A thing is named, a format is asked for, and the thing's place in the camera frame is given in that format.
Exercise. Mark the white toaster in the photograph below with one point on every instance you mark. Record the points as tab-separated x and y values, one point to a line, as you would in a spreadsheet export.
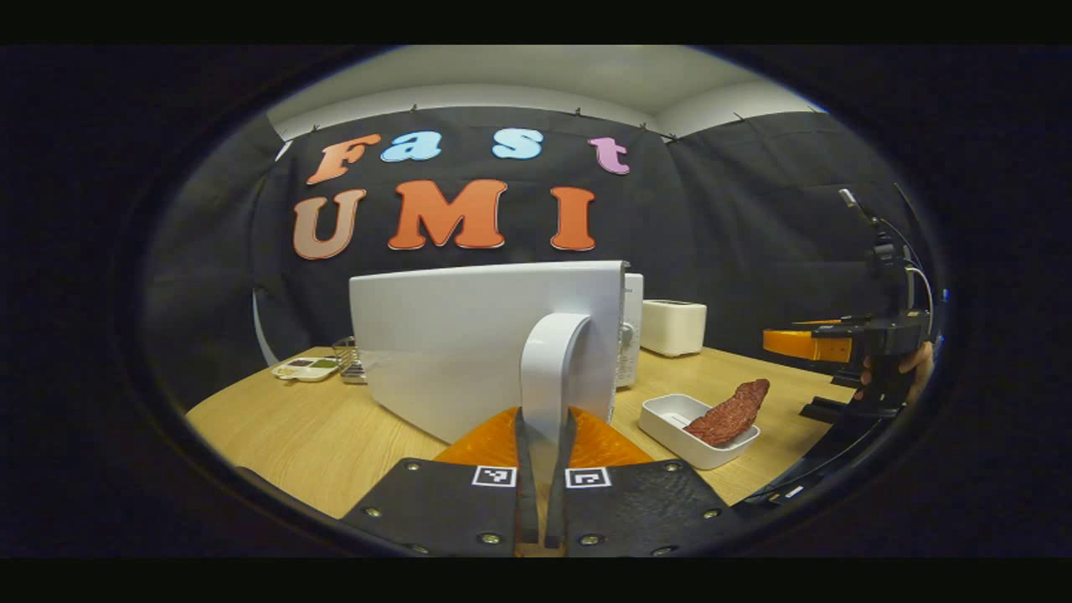
674	331

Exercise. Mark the white rectangular food tray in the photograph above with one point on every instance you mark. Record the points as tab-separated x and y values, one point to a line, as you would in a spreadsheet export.
670	419

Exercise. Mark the dark red meat slab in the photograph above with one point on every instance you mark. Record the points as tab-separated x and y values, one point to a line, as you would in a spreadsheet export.
729	414

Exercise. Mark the white sectioned palette dish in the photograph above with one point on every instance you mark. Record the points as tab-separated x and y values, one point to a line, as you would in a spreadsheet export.
306	368

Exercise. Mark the white microwave oven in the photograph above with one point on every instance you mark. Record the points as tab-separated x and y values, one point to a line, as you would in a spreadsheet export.
452	352

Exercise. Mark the small metal rack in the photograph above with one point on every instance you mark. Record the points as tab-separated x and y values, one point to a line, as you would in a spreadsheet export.
350	364

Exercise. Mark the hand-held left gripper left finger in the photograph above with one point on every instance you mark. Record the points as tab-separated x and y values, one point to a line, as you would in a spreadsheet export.
526	511

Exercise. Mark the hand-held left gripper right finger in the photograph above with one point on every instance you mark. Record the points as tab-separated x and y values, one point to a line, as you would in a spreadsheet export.
555	511

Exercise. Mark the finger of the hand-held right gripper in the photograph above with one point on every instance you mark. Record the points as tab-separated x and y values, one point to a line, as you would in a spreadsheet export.
804	345
816	322

